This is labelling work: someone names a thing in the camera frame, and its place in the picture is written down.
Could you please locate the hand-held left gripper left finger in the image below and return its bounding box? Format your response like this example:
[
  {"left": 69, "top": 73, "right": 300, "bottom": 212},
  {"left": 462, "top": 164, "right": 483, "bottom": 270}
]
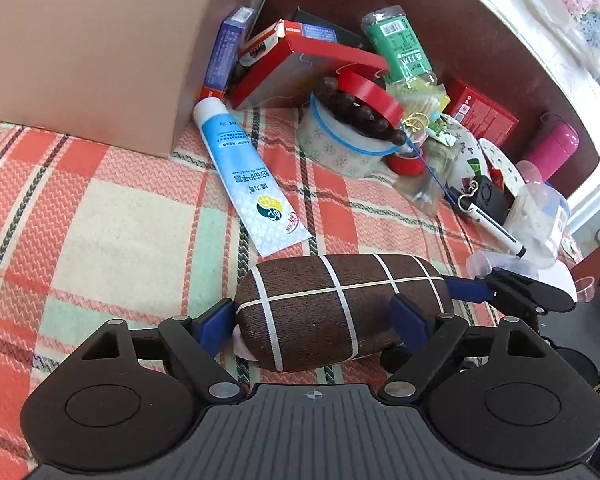
[{"left": 82, "top": 299, "right": 244, "bottom": 405}]

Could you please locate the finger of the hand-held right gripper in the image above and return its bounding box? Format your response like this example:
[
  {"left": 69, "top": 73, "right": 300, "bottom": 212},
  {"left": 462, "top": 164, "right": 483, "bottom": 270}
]
[{"left": 442, "top": 268, "right": 577, "bottom": 317}]

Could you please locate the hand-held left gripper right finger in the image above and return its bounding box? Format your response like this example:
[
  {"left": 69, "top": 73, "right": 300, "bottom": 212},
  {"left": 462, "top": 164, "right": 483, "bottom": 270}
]
[{"left": 379, "top": 294, "right": 552, "bottom": 405}]

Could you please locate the brown pouch with white stripes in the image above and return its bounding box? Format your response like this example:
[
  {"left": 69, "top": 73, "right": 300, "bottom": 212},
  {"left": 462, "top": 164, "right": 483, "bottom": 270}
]
[{"left": 234, "top": 254, "right": 455, "bottom": 373}]

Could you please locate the beige cardboard box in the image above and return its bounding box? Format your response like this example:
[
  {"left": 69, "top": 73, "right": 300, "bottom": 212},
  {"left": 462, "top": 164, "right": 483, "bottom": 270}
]
[{"left": 0, "top": 0, "right": 263, "bottom": 161}]

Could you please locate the clear plastic container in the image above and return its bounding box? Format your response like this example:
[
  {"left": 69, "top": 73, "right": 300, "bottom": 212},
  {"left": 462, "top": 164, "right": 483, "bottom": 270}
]
[{"left": 502, "top": 180, "right": 571, "bottom": 268}]

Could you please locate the small clear plastic cup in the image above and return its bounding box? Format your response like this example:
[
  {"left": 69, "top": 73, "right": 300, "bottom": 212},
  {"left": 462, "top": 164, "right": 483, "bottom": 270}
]
[{"left": 572, "top": 275, "right": 598, "bottom": 303}]

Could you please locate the white marker pen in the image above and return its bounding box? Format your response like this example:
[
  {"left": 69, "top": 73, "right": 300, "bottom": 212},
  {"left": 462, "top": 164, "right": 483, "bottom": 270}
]
[{"left": 457, "top": 195, "right": 528, "bottom": 258}]

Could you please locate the white plastic lid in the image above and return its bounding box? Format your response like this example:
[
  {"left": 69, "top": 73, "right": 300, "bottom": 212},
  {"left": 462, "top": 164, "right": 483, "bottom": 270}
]
[{"left": 467, "top": 252, "right": 576, "bottom": 301}]

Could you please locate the black car key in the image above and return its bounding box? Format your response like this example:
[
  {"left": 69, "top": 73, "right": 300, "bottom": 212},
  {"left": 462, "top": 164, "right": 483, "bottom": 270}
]
[{"left": 475, "top": 177, "right": 511, "bottom": 226}]

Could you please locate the clear plastic bag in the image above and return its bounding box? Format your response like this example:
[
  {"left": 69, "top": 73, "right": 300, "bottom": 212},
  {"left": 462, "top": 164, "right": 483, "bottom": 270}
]
[{"left": 394, "top": 160, "right": 451, "bottom": 217}]

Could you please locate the small red tape roll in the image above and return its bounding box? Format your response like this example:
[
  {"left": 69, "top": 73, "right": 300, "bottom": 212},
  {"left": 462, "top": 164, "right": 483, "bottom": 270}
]
[{"left": 385, "top": 152, "right": 426, "bottom": 183}]

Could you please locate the white patterned pouch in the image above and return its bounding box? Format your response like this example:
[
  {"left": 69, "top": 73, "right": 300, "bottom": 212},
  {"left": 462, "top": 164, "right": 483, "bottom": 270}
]
[{"left": 425, "top": 115, "right": 526, "bottom": 196}]

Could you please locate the blue and white cream tube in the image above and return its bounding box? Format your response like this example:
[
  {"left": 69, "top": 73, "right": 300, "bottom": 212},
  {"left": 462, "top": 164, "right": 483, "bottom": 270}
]
[{"left": 192, "top": 97, "right": 313, "bottom": 258}]

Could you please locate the plaid blanket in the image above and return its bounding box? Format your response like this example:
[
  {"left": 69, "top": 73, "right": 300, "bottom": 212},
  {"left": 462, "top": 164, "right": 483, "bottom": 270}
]
[{"left": 0, "top": 105, "right": 586, "bottom": 480}]

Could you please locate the pink thermos bottle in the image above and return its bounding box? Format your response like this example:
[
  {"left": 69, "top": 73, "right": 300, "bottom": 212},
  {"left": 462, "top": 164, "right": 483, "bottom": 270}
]
[{"left": 522, "top": 112, "right": 581, "bottom": 181}]

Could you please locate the yellow rubber band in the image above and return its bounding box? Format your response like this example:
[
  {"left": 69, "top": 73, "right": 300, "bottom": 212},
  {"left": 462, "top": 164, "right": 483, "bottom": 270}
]
[{"left": 400, "top": 112, "right": 431, "bottom": 133}]

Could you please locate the red gift box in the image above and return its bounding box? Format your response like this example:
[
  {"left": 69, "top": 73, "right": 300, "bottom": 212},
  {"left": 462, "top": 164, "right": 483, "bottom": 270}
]
[{"left": 445, "top": 77, "right": 521, "bottom": 148}]

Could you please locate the white patterned tape roll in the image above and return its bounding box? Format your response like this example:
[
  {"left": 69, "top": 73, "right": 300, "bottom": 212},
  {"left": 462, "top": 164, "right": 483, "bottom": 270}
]
[{"left": 296, "top": 95, "right": 406, "bottom": 178}]

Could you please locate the bag of cotton swabs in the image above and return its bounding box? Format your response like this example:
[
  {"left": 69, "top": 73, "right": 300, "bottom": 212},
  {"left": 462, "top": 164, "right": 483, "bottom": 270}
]
[{"left": 387, "top": 82, "right": 451, "bottom": 126}]

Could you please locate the large red tape roll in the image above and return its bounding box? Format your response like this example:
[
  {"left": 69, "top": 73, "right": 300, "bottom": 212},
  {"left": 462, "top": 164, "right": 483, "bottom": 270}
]
[{"left": 336, "top": 69, "right": 405, "bottom": 126}]

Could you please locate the clear bottle with green label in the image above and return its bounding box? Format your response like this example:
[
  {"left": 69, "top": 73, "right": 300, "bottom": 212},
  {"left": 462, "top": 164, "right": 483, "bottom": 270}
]
[{"left": 361, "top": 4, "right": 441, "bottom": 86}]

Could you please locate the dark wooden headboard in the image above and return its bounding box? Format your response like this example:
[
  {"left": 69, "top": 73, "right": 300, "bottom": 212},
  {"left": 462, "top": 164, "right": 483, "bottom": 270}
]
[{"left": 252, "top": 0, "right": 600, "bottom": 196}]

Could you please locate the open red carton box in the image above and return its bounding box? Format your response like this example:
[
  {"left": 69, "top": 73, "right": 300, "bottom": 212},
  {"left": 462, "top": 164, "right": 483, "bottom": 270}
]
[{"left": 229, "top": 19, "right": 390, "bottom": 111}]

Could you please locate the blue carton box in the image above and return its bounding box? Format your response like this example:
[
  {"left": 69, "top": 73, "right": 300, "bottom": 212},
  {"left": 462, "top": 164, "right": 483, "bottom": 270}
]
[{"left": 200, "top": 6, "right": 258, "bottom": 103}]

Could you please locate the black flat box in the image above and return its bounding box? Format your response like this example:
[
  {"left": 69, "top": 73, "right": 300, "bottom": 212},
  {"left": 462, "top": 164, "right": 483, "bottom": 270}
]
[{"left": 287, "top": 7, "right": 381, "bottom": 53}]

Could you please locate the floral cloth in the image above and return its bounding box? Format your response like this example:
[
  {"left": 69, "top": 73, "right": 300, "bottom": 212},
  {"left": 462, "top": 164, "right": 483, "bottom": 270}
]
[{"left": 530, "top": 0, "right": 600, "bottom": 88}]

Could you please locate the blue cord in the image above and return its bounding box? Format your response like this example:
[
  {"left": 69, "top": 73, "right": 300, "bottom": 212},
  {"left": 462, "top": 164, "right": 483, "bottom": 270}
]
[{"left": 402, "top": 132, "right": 463, "bottom": 208}]

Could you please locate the brown bead bracelet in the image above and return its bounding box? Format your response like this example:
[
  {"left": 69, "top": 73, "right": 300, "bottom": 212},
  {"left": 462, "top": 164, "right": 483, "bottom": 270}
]
[{"left": 312, "top": 76, "right": 411, "bottom": 145}]

